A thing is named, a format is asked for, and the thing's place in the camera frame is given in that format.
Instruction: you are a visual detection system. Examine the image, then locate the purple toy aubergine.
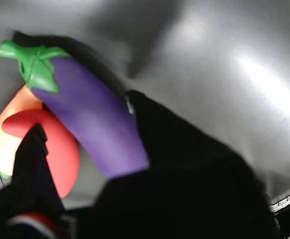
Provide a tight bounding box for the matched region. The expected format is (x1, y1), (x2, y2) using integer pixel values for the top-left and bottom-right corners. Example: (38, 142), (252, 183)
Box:
(0, 39), (150, 179)

